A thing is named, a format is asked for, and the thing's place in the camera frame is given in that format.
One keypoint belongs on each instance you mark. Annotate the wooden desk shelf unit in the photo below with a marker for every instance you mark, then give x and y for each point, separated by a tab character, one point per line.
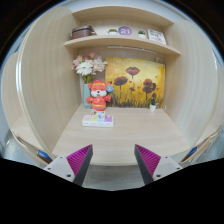
41	94

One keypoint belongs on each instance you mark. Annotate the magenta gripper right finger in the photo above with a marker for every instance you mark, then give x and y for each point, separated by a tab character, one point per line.
152	166

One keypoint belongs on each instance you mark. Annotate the small green plant pot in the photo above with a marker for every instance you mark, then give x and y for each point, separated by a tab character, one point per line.
112	32

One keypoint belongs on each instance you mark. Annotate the red plush bear toy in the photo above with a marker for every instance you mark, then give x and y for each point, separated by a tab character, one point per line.
99	96

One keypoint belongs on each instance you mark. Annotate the purple round number sign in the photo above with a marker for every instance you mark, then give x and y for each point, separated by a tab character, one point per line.
125	30

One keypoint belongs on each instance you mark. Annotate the brown storage box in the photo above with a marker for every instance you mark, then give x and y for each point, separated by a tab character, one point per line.
82	31

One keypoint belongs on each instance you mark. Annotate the small white potted plant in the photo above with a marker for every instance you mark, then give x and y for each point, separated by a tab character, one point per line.
153	104

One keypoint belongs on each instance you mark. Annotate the yellow poppy flower painting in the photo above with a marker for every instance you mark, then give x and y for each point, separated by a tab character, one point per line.
135	81

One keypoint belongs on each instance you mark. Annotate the small potted succulent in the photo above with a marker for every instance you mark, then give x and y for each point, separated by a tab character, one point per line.
141	34

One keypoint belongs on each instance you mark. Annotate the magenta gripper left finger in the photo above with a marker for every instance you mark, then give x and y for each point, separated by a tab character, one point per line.
73	167

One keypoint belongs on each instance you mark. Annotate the teal vase with flowers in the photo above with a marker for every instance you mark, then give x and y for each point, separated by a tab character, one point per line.
87	66

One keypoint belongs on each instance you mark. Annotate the white framed card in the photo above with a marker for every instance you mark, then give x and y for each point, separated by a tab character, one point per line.
156	36

